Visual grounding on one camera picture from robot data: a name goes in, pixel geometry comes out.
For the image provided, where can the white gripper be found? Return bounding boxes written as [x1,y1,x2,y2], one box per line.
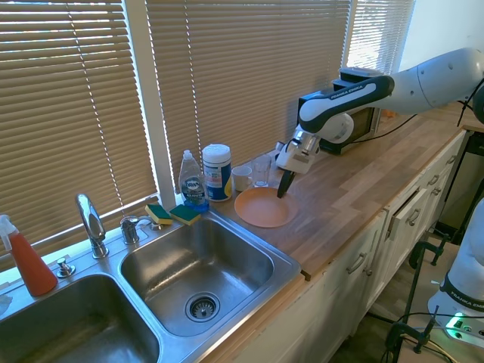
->
[275,139,321,200]

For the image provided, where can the white mug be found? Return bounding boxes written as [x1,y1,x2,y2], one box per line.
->
[231,165,254,193]

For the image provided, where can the stainless steel double sink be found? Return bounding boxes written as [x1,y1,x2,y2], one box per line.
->
[0,206,303,363]

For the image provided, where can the chrome sink side sprayer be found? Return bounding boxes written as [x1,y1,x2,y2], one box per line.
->
[119,215,163,246]

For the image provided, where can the tan blinds behind sink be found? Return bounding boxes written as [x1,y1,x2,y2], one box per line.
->
[0,0,160,271]

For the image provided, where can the small chrome sink knob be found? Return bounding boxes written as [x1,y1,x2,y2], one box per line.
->
[56,257,77,279]

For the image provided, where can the clear drinking glass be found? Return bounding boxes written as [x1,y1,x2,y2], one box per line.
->
[250,154,274,189]

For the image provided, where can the orange plate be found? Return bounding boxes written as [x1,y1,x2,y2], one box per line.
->
[233,186,300,229]

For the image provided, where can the white disinfecting wipes canister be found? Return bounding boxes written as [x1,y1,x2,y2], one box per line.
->
[200,143,234,203]

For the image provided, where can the clear dish soap bottle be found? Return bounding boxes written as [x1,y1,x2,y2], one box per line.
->
[177,149,210,214]

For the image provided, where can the black toaster oven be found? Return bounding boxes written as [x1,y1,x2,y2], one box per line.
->
[321,67,383,157]

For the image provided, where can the yellow green sponge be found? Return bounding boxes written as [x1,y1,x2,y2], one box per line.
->
[144,203,175,227]
[168,203,203,227]

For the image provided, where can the wide tan window blinds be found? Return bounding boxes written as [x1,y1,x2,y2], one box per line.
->
[144,0,353,213]

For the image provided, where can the white kitchen cabinets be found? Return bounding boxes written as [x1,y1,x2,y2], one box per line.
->
[209,128,470,363]

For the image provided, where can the black C-clamp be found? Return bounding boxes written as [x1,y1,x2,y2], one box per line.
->
[385,305,442,357]
[408,234,451,266]

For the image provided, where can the white window mullion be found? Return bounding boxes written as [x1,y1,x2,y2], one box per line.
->
[122,0,179,207]

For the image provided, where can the dark kitchen appliance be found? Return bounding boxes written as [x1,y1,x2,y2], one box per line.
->
[439,129,484,236]

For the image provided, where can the narrow tan window blinds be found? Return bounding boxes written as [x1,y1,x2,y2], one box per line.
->
[345,0,415,77]

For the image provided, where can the chrome faucet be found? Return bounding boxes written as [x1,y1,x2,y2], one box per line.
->
[75,193,111,260]

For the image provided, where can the orange spray bottle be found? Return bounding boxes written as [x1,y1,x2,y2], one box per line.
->
[0,213,59,297]

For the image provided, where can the black toaster oven cord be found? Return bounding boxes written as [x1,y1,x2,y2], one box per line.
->
[352,113,419,144]

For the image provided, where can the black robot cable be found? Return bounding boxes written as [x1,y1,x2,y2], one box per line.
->
[455,78,484,128]

